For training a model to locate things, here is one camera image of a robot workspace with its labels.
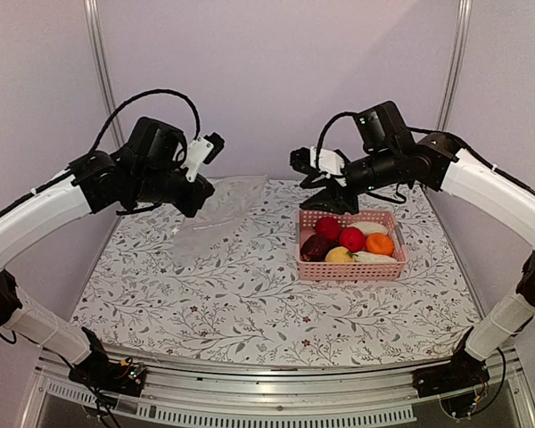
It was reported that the pink perforated plastic basket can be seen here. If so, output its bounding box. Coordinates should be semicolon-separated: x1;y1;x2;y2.
295;210;408;281

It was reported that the clear zip top bag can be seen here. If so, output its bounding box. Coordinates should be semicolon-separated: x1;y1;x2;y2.
172;176;268;266

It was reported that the red crinkled fruit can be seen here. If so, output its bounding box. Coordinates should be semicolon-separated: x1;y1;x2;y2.
315;217;342;241
339;227;366;252

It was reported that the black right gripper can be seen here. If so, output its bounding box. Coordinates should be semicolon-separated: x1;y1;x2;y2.
299;146;400;215

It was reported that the orange crinkled fruit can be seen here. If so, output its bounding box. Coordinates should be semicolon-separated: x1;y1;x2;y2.
366;233;395;257

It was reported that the left aluminium corner post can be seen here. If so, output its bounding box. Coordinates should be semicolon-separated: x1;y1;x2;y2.
83;0;138;189

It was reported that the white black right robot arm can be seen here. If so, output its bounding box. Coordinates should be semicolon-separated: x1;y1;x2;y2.
290;101;535;398

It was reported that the white oblong vegetable front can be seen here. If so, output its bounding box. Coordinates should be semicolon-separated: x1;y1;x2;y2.
352;251;397;264

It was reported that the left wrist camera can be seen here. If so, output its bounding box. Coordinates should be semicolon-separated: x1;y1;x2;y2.
183;133;225;183

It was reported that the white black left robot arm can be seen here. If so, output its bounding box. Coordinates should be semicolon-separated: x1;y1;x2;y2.
0;117;225;397

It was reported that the right aluminium corner post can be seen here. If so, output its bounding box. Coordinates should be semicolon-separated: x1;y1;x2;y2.
435;0;473;131

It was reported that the dark maroon crinkled fruit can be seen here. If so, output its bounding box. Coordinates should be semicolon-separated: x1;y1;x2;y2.
300;235;333;262

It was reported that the aluminium corner post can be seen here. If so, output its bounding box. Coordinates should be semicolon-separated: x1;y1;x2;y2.
83;0;138;189
435;0;473;131

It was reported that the white oblong vegetable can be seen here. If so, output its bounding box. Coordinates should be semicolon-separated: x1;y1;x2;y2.
352;251;397;264
350;221;389;236

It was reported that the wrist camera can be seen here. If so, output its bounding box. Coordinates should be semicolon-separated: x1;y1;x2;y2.
290;146;347;178
183;133;225;183

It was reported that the floral patterned table mat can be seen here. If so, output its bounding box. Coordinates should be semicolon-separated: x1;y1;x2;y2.
71;180;479;366

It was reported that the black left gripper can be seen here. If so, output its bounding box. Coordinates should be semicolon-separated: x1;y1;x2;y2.
131;166;214;217

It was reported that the aluminium front rail frame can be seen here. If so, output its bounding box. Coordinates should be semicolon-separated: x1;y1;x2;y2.
20;346;535;427

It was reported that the yellow fruit with leaf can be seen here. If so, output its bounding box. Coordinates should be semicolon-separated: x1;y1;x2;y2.
325;246;354;264

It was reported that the red crinkled fruit front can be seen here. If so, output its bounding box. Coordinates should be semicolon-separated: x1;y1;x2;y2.
339;227;366;252

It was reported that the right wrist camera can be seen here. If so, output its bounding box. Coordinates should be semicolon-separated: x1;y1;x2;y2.
290;146;347;178

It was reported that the white oblong vegetable rear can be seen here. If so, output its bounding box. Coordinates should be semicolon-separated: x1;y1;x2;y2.
350;221;389;236

